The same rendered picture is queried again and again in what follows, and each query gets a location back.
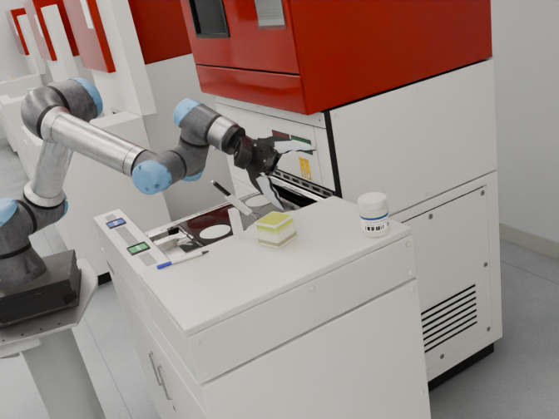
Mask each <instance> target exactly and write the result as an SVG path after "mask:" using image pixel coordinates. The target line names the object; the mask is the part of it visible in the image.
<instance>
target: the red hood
mask: <svg viewBox="0 0 559 419"><path fill-rule="evenodd" d="M180 1H181V7H182V12H183V15H184V19H185V23H186V29H187V32H188V37H189V40H190V47H191V50H192V54H193V57H194V62H195V68H196V72H197V76H198V79H199V83H200V89H201V91H202V93H206V94H210V95H214V96H221V97H225V98H230V99H233V100H237V101H244V102H249V103H253V104H256V105H261V106H268V107H272V108H276V109H280V110H284V111H291V112H295V113H299V114H303V115H307V116H309V115H312V114H314V113H317V112H320V111H323V110H326V109H329V108H331V107H335V106H339V105H342V104H344V103H347V102H350V101H355V100H358V99H360V98H363V97H366V96H371V95H373V94H376V93H379V92H381V91H386V90H389V89H392V88H395V87H397V86H401V85H405V84H408V83H410V82H413V81H417V80H420V79H423V78H426V77H429V76H433V75H436V74H438V73H442V72H445V71H449V70H452V69H454V68H457V67H462V66H465V65H467V64H470V63H473V62H478V61H481V60H483V59H486V58H489V57H492V18H491V0H180Z"/></svg>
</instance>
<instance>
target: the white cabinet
mask: <svg viewBox="0 0 559 419"><path fill-rule="evenodd" d="M102 252H103V251H102ZM103 255H104V258H105V260H106V264H107V267H108V269H109V272H110V275H111V279H112V282H113V284H114V287H115V290H116V294H117V297H118V299H119V302H120V305H121V309H122V312H123V314H124V317H125V320H126V323H127V326H128V328H129V331H130V334H131V338H132V341H133V343H134V346H135V349H136V353H137V356H138V358H139V361H140V364H141V368H142V371H143V373H144V376H145V379H146V382H147V385H148V387H149V390H150V393H151V397H152V400H153V402H154V405H155V408H156V410H157V411H158V413H159V415H160V417H161V419H431V413H430V405H429V396H428V379H427V371H426V362H425V353H424V345H423V328H422V319H421V311H420V302H419V293H418V279H417V278H415V277H414V278H412V279H410V280H408V281H406V282H404V283H401V284H400V285H398V286H396V287H394V288H391V289H390V290H388V291H386V292H384V293H381V294H380V295H378V296H376V297H374V298H371V299H370V300H368V301H366V302H364V303H361V304H360V305H358V306H356V307H354V308H351V309H350V310H348V311H346V312H344V313H342V314H340V315H339V316H337V317H335V318H332V319H330V320H329V321H327V322H325V323H322V324H320V325H319V326H317V327H315V328H312V329H310V330H309V331H307V332H305V333H302V334H300V335H299V336H297V337H295V338H292V339H290V340H289V341H287V342H285V343H282V344H280V345H279V346H277V347H275V348H272V349H270V350H269V351H267V352H264V353H262V354H260V355H259V356H257V357H254V358H252V359H250V360H249V361H247V362H244V363H242V364H240V365H239V366H237V367H234V368H232V369H230V370H229V371H227V372H224V373H222V374H220V375H219V376H217V377H214V378H212V379H210V380H209V381H207V382H204V383H202V384H199V383H198V382H197V381H196V379H195V378H194V376H193V375H192V374H191V372H190V370H189V369H188V368H187V366H186V365H185V364H184V363H183V361H182V360H181V358H180V357H179V355H178V354H177V353H176V351H175V349H174V348H173V347H172V346H171V344H170V343H169V342H168V340H167V339H166V337H165V336H164V334H163V333H162V331H161V330H160V329H159V328H158V326H157V325H156V323H155V322H154V320H151V318H150V317H149V315H148V314H147V312H146V311H145V309H144V308H143V307H142V306H141V304H140V303H139V301H138V300H137V299H136V297H135V295H134V294H133V293H132V291H131V290H130V289H129V288H128V286H127V285H126V283H125V281H124V280H123V279H122V277H121V275H120V274H119V273H118V272H117V271H116V269H115V268H114V266H113V265H112V263H111V262H110V260H109V259H108V257H107V256H106V255H105V254H104V252H103Z"/></svg>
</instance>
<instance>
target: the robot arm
mask: <svg viewBox="0 0 559 419"><path fill-rule="evenodd" d="M102 109H103V102H102V98H101V96H100V92H99V91H98V90H97V88H96V87H95V86H94V85H93V84H92V83H91V82H90V81H88V80H87V79H85V78H80V77H78V78H74V79H73V78H70V79H68V80H66V81H61V82H58V83H55V84H51V85H48V86H42V87H38V88H36V89H34V90H32V91H30V92H29V93H28V94H27V95H26V96H25V98H24V99H23V101H22V105H21V117H22V121H23V123H24V125H25V127H26V128H27V129H28V130H29V131H30V132H31V133H32V134H34V135H35V136H36V137H37V138H39V139H41V140H43V143H42V148H41V151H40V154H39V157H38V161H37V166H36V169H35V172H34V175H33V178H32V180H31V181H29V182H27V183H26V185H25V187H24V190H23V193H22V196H21V197H19V198H17V199H13V198H5V199H1V200H0V288H14V287H17V286H20V285H23V284H25V283H29V282H31V281H33V280H34V279H37V278H38V277H40V276H41V275H42V274H44V273H45V271H46V269H47V267H46V265H45V262H44V261H43V259H42V258H41V257H40V255H39V254H38V253H37V252H36V250H35V249H34V248H33V247H32V244H31V242H30V239H29V237H28V236H30V235H31V234H34V233H36V232H37V231H39V230H41V229H43V228H45V227H47V226H48V225H50V224H54V223H56V222H57V221H58V220H60V219H61V218H63V217H64V216H65V214H66V213H67V210H68V202H67V201H66V200H67V196H66V194H65V193H64V191H63V189H62V185H63V182H64V180H65V177H66V174H67V170H68V167H69V165H70V162H71V159H72V155H73V152H74V151H76V152H78V153H80V154H82V155H85V156H87V157H89V158H91V159H93V160H95V161H97V162H99V163H102V164H103V165H106V166H108V167H110V168H112V169H113V170H116V171H119V172H121V173H122V174H124V175H127V176H129V177H131V178H132V180H133V183H134V185H135V187H136V188H138V190H139V191H140V192H141V193H142V194H145V195H154V194H156V193H158V192H161V191H163V190H166V189H167V188H168V187H169V186H171V185H173V184H175V182H177V181H179V180H184V181H188V182H191V181H192V180H193V181H196V180H198V179H199V178H200V177H201V176H202V173H203V170H204V168H205V162H206V158H207V155H208V151H209V148H210V145H212V146H214V147H213V150H217V149H218V150H220V151H222V152H225V153H226V154H227V155H233V156H234V166H236V167H239V168H241V169H242V170H244V169H246V171H247V172H248V175H249V178H250V182H251V184H252V185H253V186H254V187H255V188H256V189H257V190H258V191H259V192H260V193H261V194H262V195H263V196H264V197H265V198H266V199H267V200H268V201H270V202H271V203H272V204H273V205H275V206H276V207H278V208H280V209H282V210H285V207H284V205H283V203H282V201H281V200H280V199H279V194H278V192H277V190H276V189H275V188H274V187H273V186H272V181H271V178H270V177H266V176H265V175H267V176H273V173H275V172H276V170H277V168H278V166H277V164H278V162H279V160H280V158H281V156H282V155H283V154H287V153H289V152H290V151H292V150H293V151H301V150H304V151H313V150H316V148H314V147H313V146H311V145H309V144H307V143H304V142H301V141H297V140H291V139H288V138H285V137H282V136H269V137H267V138H259V137H258V139H257V140H256V139H252V138H250V137H248V136H247V135H246V134H245V129H244V128H243V127H241V126H239V124H238V123H236V122H234V121H232V120H231V119H229V118H227V117H225V116H222V115H221V114H220V113H218V112H216V111H214V110H212V109H210V108H209V107H208V106H206V105H205V104H204V103H200V102H198V101H196V100H194V99H191V98H186V99H184V100H183V101H181V102H180V103H179V104H178V105H177V107H176V108H175V111H174V114H173V119H174V122H175V124H176V125H178V127H180V128H181V135H180V139H179V143H178V146H176V147H174V148H172V149H170V150H168V151H165V152H163V153H161V154H159V155H158V154H156V153H154V152H152V151H149V150H148V149H145V148H143V147H141V146H139V145H136V144H134V143H132V142H130V141H128V140H125V139H123V138H121V137H119V136H116V135H114V134H112V133H110V132H108V131H105V130H103V129H101V128H99V127H97V126H94V125H92V124H90V120H91V119H96V118H97V117H98V116H99V115H100V114H101V113H102ZM274 148H275V149H274ZM262 172H263V173H265V175H263V176H262V174H260V173H262Z"/></svg>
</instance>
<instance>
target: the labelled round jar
mask: <svg viewBox="0 0 559 419"><path fill-rule="evenodd" d="M358 203H359V216H360V222H361V228H362V233H363V235H365V236H367V237H370V238H378V237H382V236H384V235H386V234H387V233H388V232H389V231H390V227H389V217H388V206H387V197H386V195H385V194H383V193H380V192H371V193H367V194H364V195H361V196H359V198H358Z"/></svg>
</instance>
